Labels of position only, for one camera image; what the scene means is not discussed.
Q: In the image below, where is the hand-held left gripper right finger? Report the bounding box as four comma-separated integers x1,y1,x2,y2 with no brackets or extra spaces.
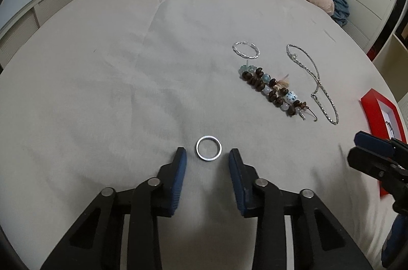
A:
228,148,367,270

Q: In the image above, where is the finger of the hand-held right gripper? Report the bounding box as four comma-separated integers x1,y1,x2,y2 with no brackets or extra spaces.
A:
354,131,402,159
347,146,399,178

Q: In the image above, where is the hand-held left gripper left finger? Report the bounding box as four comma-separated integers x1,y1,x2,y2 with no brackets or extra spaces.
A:
40,147,187,270

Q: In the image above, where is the plain silver ring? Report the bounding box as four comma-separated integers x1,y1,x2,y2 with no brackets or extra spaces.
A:
195,136,222,161

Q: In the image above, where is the red shallow box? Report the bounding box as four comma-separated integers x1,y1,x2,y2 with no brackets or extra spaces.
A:
360,89,408,198

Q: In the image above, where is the open wardrobe shelving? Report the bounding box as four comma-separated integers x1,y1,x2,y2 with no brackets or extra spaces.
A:
366,12,408,105

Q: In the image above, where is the blue clothes pile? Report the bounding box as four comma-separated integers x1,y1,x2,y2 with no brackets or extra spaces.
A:
320,0,351,28

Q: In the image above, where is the white low cabinet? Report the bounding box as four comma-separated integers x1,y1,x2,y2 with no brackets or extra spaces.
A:
0,0,99,67

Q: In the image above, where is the silver chain necklace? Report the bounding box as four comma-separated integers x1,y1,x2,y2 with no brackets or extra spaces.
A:
286,44,339,125

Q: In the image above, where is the brown beaded bracelet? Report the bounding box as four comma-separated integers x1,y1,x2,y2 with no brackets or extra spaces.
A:
239,64,317,122

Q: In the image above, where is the twisted silver bracelet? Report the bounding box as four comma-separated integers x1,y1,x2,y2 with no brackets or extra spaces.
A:
232,41,260,59

